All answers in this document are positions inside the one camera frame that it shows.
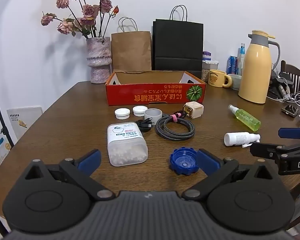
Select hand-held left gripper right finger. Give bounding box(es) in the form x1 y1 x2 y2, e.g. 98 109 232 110
182 149 278 202

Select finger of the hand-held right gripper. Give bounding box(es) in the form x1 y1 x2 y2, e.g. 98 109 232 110
249 142 300 160
278 127 300 140

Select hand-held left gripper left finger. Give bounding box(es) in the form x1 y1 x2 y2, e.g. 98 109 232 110
25 149 116 202

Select blue bottle cap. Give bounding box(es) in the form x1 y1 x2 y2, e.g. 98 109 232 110
169 148 199 176

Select white spray bottle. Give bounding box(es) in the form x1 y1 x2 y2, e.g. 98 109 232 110
224 132 261 147

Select green spray bottle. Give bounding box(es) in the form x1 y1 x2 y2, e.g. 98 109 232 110
228 104 261 132

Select clear plastic tablet container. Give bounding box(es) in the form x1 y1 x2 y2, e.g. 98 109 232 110
107 121 148 167

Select cream charger plug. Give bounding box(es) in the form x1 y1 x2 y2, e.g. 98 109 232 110
184 101 205 119

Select white ribbed bottle cap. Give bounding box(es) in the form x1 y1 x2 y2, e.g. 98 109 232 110
115 108 130 119
133 106 148 117

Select braided charging cable coil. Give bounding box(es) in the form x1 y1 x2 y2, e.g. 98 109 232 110
155 112 196 140

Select small black cable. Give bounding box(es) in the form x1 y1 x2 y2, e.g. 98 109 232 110
135 120 154 133

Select grey plastic ring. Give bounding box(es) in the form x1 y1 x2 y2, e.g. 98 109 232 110
144 108 163 123

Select red cardboard box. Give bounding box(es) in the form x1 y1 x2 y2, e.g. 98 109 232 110
105 70 207 105

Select black desk device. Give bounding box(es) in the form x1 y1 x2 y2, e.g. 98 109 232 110
268 76 291 100

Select dark wooden chair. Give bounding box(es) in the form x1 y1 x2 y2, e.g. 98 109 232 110
280 60 300 93

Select yellow thermos jug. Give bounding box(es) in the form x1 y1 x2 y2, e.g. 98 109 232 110
238 30 281 103

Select white flat box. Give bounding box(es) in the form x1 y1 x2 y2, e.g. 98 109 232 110
7 106 43 133

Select yellow bear mug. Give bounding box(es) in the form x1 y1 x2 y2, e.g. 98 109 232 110
207 69 233 88

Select blue drink can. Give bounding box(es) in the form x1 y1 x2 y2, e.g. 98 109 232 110
226 56 239 75

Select clear glass bottle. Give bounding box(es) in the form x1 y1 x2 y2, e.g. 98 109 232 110
237 43 246 75

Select clear seed container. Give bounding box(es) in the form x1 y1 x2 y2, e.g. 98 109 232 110
202 60 219 82

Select pink marbled ceramic vase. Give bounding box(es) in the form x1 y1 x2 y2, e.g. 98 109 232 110
86 36 113 84

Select brown paper bag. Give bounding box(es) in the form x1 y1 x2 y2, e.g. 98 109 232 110
111 17 152 72

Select black paper bag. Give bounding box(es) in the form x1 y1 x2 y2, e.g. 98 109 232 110
152 5 204 72

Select dried pink rose bouquet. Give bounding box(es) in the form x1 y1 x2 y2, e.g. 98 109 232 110
41 0 119 39

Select white tangled cables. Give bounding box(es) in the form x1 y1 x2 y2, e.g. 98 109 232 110
278 90 300 103

